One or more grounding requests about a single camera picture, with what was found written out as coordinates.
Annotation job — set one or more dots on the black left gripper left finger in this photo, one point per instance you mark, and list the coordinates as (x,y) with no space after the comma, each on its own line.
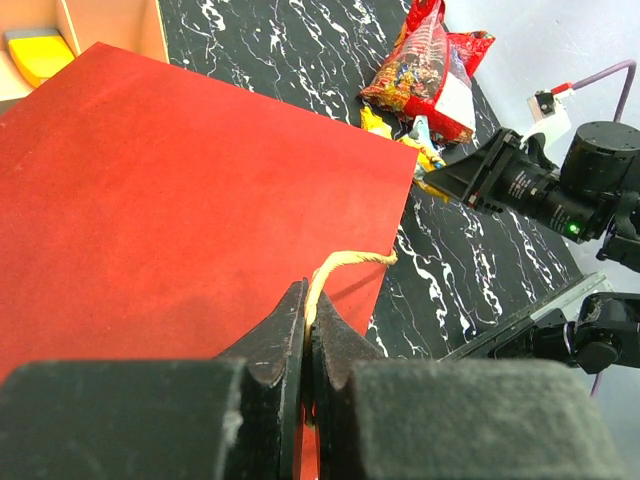
(234,416)

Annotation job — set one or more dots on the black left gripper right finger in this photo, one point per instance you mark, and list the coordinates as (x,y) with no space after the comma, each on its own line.
(378,418)

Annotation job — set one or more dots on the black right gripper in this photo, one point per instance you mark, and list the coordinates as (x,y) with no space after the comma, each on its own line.
(505,175)

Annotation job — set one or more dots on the yellow M&M's packet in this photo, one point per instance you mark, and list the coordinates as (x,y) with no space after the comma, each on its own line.
(374,123)
(427,161)

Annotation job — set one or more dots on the silver Himalaya snack packet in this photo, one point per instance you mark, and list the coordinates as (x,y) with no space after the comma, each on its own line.
(420,132)

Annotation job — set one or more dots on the large red candy bag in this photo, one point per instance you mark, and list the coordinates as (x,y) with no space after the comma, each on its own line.
(429,73)

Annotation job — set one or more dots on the red brown paper bag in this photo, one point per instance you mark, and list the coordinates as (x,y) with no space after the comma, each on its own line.
(152,213)

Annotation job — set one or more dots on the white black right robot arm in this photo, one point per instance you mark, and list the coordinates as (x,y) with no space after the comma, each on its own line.
(594,195)

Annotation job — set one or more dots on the peach plastic desk organizer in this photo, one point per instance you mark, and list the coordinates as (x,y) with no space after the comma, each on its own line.
(133,25)

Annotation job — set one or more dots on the yellow cube in organizer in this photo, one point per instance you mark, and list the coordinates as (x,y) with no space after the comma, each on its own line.
(38,53)

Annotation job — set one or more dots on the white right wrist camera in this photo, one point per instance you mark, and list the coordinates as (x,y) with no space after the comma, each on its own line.
(549,114)

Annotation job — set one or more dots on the black aluminium front rail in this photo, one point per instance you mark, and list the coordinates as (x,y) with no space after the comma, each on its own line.
(559,306)

